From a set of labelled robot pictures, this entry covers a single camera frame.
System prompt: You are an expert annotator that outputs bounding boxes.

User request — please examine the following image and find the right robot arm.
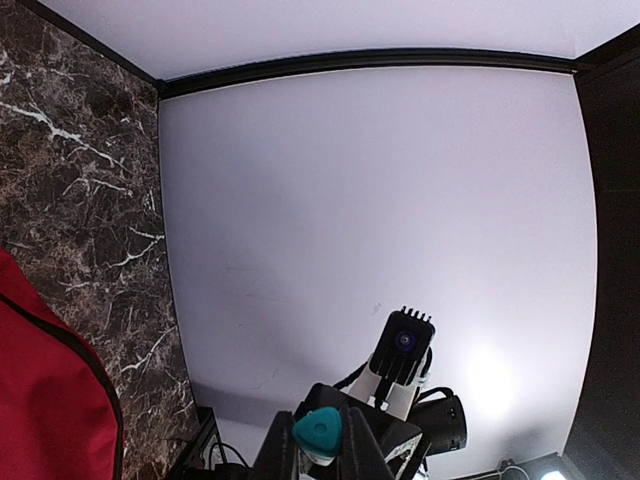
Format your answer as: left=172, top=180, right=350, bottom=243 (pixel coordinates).
left=294, top=383, right=467, bottom=479

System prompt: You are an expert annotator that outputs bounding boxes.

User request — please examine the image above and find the teal cap marker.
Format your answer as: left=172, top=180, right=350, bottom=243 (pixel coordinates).
left=292, top=407, right=343, bottom=467

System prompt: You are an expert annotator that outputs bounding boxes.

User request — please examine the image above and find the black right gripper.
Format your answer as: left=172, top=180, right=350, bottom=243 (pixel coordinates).
left=297, top=383, right=425, bottom=480

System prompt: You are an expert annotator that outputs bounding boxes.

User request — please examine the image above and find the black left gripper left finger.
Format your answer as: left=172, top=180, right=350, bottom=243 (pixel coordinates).
left=252, top=411, right=300, bottom=480

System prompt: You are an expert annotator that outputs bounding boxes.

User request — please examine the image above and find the red student backpack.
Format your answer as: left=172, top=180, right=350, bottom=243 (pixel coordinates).
left=1, top=251, right=125, bottom=479

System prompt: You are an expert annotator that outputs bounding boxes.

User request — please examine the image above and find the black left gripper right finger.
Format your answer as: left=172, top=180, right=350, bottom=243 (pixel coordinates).
left=338, top=406, right=393, bottom=480

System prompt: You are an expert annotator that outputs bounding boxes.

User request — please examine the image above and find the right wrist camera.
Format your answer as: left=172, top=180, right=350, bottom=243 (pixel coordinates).
left=347, top=306, right=436, bottom=420

